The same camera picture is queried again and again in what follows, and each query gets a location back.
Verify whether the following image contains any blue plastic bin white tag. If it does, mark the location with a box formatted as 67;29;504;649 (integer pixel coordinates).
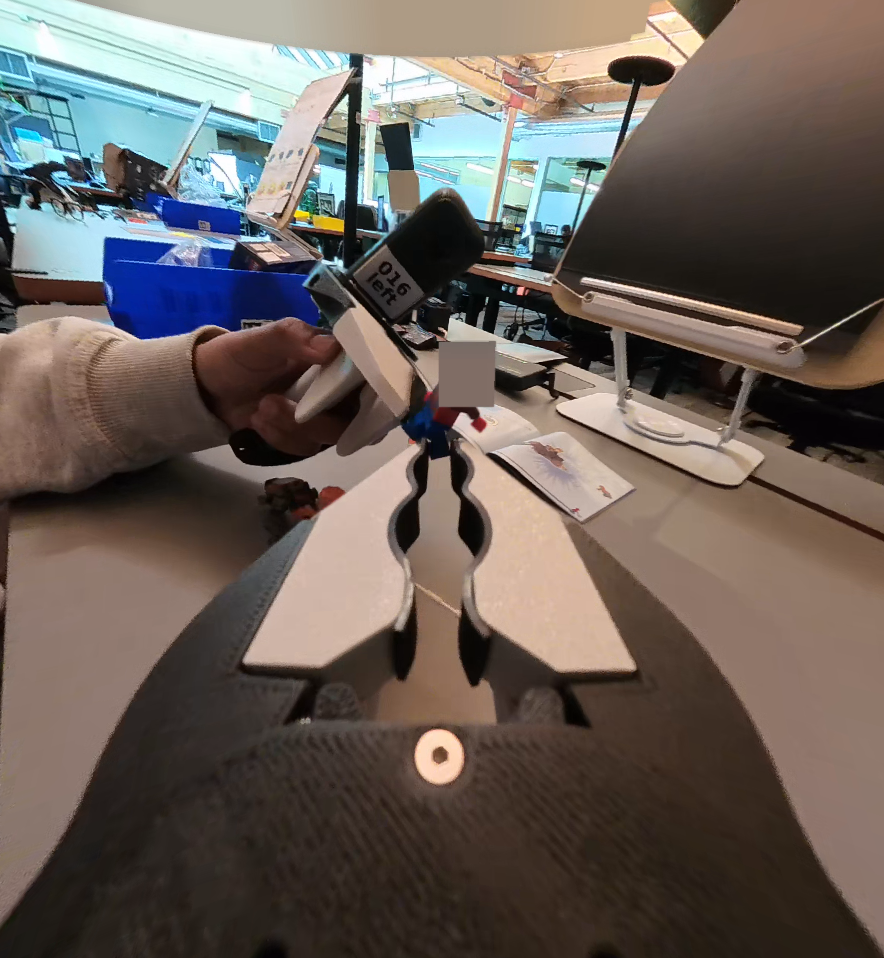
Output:
146;191;248;235
103;236;323;341

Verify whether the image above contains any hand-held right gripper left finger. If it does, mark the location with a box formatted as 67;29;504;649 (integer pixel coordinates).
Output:
241;440;431;710

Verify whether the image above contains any blue red lego minifigure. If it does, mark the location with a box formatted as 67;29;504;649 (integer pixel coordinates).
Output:
400;391;488;459

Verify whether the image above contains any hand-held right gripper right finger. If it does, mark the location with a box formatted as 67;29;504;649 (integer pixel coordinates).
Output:
449;440;638;712

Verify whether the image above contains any dark cardboard box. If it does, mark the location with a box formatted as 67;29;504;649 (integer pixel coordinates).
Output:
228;238;315;274

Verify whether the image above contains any lego instruction booklet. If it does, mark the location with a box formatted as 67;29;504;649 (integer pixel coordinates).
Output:
460;404;636;522

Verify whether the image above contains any black charger box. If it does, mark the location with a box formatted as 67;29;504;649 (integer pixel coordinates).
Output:
490;352;570;390

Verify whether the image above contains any person's left hand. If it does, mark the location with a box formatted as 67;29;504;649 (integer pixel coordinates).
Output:
193;316;371;458

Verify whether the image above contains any lego motorcycle model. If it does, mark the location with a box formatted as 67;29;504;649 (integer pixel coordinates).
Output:
257;475;464;616

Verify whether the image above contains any long black pole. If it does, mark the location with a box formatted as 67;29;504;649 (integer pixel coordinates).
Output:
340;52;368;270

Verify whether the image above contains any person's left forearm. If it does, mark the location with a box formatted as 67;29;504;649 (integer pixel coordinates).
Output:
0;314;233;517

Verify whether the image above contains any wooden desk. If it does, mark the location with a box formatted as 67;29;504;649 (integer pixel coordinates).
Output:
460;262;563;330

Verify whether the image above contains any black pole round base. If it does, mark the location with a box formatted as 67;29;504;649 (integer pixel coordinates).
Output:
608;56;676;158
571;159;607;226

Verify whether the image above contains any white metal stand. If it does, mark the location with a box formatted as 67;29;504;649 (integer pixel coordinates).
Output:
556;273;884;487

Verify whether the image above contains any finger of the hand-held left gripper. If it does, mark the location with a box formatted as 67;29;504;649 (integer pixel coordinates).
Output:
333;389;404;459
333;299;424;420

